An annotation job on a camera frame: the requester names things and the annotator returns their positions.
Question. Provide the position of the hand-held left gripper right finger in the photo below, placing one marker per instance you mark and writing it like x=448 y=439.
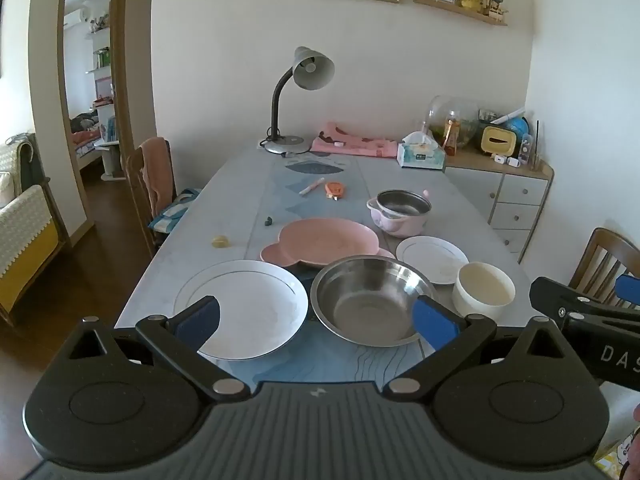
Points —
x=435 y=325

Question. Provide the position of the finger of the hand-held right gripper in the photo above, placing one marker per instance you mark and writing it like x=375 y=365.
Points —
x=630 y=290
x=555 y=297

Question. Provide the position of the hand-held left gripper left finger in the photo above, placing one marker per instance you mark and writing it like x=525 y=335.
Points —
x=200 y=317

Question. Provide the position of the large white plate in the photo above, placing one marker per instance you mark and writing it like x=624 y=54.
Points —
x=250 y=300

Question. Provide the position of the cream bowl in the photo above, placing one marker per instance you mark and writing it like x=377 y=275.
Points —
x=482 y=285

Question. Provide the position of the stainless steel bowl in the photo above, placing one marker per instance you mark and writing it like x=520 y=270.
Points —
x=370 y=300

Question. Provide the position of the small white plate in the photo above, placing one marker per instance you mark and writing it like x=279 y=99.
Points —
x=430 y=255

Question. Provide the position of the pink pot with steel liner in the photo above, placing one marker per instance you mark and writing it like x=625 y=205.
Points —
x=395 y=227

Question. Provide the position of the pink bear-shaped plate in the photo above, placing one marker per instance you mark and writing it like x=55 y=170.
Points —
x=325 y=240

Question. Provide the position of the wooden slat-back chair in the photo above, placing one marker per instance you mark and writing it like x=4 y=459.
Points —
x=600 y=255

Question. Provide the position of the small yellow object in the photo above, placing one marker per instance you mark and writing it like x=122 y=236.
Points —
x=221 y=242

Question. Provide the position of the white sideboard with drawers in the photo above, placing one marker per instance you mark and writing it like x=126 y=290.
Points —
x=520 y=200

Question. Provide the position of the blue striped seat cushion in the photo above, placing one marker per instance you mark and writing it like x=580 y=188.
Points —
x=172 y=212

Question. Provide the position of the small white charger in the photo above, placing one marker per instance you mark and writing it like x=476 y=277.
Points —
x=512 y=161

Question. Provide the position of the blue printed table runner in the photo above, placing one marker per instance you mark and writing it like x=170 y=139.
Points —
x=300 y=210

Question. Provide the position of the pink towel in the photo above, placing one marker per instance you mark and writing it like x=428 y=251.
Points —
x=157 y=170

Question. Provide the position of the yellow tissue holder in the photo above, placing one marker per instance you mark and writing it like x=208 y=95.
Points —
x=499 y=141

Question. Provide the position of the small orange plastic tool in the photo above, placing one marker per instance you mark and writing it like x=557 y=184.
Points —
x=336 y=190

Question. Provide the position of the tissue box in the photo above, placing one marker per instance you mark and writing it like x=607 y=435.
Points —
x=422 y=157

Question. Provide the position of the blue globe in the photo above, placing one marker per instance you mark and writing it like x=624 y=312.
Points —
x=520 y=126

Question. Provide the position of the orange drink bottle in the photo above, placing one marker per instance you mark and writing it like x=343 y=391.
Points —
x=451 y=135

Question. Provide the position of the pink printed cloth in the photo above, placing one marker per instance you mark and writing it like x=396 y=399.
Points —
x=360 y=149

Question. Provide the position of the sofa with white lace covers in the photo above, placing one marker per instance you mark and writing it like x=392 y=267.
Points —
x=27 y=230

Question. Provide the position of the large glass jar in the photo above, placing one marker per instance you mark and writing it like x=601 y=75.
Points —
x=465 y=115

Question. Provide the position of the bed with red bedding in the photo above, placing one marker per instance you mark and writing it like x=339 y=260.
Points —
x=85 y=137

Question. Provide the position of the grey gooseneck desk lamp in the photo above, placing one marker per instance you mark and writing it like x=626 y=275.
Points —
x=312 y=67

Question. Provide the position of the small model house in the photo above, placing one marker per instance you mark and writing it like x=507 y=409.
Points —
x=496 y=5

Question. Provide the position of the white air conditioner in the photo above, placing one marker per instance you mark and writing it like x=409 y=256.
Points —
x=82 y=17

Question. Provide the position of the wooden door frame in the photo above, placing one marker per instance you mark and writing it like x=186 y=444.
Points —
x=120 y=85

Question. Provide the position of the wooden wall shelf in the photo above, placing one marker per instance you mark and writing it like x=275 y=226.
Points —
x=465 y=10

